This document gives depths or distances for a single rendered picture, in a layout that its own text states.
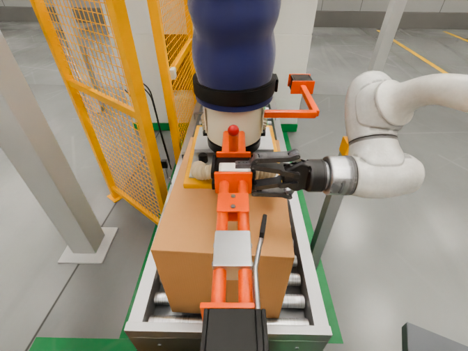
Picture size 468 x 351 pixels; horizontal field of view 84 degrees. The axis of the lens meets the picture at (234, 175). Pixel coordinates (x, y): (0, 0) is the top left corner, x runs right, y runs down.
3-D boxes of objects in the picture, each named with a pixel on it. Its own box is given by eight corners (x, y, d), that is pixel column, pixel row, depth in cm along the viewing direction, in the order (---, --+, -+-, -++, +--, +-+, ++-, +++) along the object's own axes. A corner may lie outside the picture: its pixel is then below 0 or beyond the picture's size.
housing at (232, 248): (214, 244, 48) (213, 229, 46) (251, 245, 48) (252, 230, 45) (212, 281, 43) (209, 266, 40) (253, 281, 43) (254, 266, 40)
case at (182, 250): (198, 199, 144) (190, 136, 118) (271, 202, 142) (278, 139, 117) (171, 312, 98) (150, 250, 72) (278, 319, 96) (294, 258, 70)
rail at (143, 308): (203, 99, 280) (202, 81, 268) (208, 99, 280) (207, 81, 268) (138, 342, 103) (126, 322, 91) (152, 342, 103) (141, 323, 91)
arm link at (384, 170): (340, 200, 64) (337, 147, 66) (404, 200, 64) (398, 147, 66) (361, 196, 53) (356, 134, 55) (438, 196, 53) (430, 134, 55)
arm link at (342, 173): (349, 203, 59) (322, 203, 59) (337, 177, 66) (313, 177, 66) (361, 172, 53) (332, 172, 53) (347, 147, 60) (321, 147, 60)
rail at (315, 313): (264, 99, 279) (265, 82, 267) (269, 99, 279) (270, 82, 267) (305, 346, 102) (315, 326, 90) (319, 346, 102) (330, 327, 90)
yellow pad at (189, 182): (196, 129, 101) (195, 117, 98) (222, 129, 101) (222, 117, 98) (183, 189, 75) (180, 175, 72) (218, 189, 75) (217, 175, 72)
